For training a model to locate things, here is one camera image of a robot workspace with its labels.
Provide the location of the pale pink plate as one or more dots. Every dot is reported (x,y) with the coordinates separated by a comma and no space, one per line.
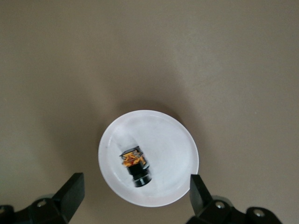
(163,144)

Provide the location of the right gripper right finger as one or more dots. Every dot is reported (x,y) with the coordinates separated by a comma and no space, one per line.
(201,198)

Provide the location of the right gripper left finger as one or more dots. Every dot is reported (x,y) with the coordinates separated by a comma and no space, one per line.
(70,196)

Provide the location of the orange and black switch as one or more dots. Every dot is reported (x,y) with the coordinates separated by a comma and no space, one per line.
(135,163)

